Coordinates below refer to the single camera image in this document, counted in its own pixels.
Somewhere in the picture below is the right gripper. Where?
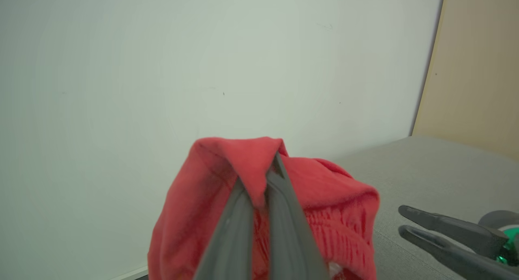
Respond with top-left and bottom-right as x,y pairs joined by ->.
398,205 -> 519,280

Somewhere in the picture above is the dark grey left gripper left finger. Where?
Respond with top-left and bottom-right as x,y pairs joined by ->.
194,178 -> 255,280

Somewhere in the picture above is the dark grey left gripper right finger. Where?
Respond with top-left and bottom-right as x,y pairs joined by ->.
265,153 -> 330,280

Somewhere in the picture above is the red clothing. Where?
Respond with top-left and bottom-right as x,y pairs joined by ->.
147,136 -> 380,280

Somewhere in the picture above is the grey fabric sofa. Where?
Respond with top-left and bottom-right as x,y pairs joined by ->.
328,136 -> 519,280

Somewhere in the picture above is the white and black baseboard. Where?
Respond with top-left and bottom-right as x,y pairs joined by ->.
109,265 -> 149,280

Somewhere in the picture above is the beige panel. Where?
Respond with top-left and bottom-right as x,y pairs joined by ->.
411,0 -> 519,162

